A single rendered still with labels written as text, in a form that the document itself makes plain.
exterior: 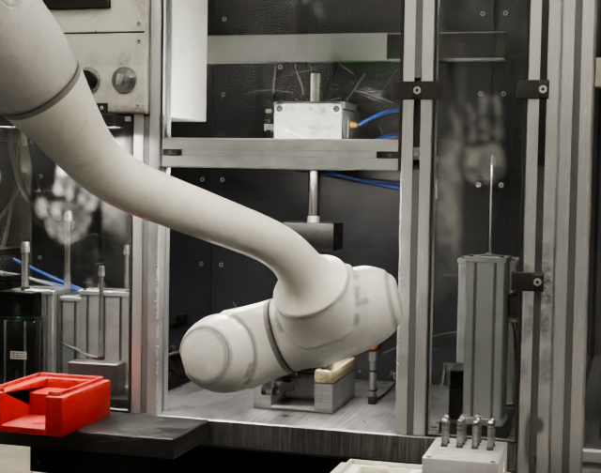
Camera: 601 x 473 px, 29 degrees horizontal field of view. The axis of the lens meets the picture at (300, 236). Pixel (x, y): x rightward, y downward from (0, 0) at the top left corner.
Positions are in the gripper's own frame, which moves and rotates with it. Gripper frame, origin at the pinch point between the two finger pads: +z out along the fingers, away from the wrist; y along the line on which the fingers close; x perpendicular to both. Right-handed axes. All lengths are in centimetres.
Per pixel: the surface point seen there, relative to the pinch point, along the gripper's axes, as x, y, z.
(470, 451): -31.8, -10.9, -26.7
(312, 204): 0.1, 23.5, 4.1
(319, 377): -4.4, -4.2, -2.2
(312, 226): -0.6, 19.7, 2.5
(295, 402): 0.8, -8.8, 3.1
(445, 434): -28.2, -9.1, -25.3
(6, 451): 223, -66, 302
